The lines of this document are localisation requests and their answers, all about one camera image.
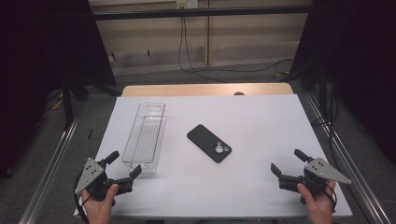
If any person's right hand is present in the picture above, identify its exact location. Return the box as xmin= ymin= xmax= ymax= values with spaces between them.
xmin=296 ymin=180 xmax=337 ymax=224

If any black metal stand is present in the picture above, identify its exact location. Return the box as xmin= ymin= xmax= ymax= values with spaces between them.
xmin=60 ymin=73 xmax=77 ymax=131

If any black wall cable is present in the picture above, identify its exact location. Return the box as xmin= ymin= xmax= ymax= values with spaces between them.
xmin=177 ymin=17 xmax=294 ymax=84

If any white wall socket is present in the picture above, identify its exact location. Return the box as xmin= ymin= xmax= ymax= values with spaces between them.
xmin=176 ymin=0 xmax=199 ymax=9

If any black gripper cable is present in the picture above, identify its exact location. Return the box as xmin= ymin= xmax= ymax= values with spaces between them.
xmin=325 ymin=183 xmax=338 ymax=213
xmin=73 ymin=175 xmax=91 ymax=224

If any metal floor rail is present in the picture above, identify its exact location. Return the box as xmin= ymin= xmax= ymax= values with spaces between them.
xmin=303 ymin=92 xmax=394 ymax=224
xmin=18 ymin=113 xmax=81 ymax=224

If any black phone case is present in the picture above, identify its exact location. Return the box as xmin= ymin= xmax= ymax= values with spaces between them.
xmin=186 ymin=123 xmax=233 ymax=164

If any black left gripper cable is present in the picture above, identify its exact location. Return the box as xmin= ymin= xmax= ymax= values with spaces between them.
xmin=73 ymin=175 xmax=91 ymax=224

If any yellow cable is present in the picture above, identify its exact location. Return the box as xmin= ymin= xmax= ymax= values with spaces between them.
xmin=50 ymin=92 xmax=64 ymax=111

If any dark curtain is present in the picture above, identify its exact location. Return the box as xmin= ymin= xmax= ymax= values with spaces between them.
xmin=0 ymin=0 xmax=118 ymax=180
xmin=288 ymin=0 xmax=396 ymax=164

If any white table sheet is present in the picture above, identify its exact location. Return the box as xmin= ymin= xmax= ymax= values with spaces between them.
xmin=73 ymin=94 xmax=353 ymax=217

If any clear plastic tray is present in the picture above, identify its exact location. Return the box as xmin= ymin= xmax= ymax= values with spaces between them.
xmin=120 ymin=102 xmax=168 ymax=176

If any black floor cable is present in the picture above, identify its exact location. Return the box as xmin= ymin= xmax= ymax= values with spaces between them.
xmin=310 ymin=82 xmax=342 ymax=171

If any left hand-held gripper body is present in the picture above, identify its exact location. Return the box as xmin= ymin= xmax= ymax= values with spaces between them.
xmin=74 ymin=157 xmax=134 ymax=202

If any person's left hand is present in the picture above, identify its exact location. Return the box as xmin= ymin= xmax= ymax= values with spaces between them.
xmin=81 ymin=183 xmax=120 ymax=224

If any black horizontal bar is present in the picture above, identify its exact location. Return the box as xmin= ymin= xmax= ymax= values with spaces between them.
xmin=92 ymin=5 xmax=312 ymax=21

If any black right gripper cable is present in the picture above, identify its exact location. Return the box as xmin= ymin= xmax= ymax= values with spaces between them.
xmin=325 ymin=183 xmax=338 ymax=213

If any wooden table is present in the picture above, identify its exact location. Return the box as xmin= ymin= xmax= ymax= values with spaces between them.
xmin=120 ymin=82 xmax=294 ymax=97

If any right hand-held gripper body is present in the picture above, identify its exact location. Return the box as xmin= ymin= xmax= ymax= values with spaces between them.
xmin=278 ymin=157 xmax=353 ymax=197

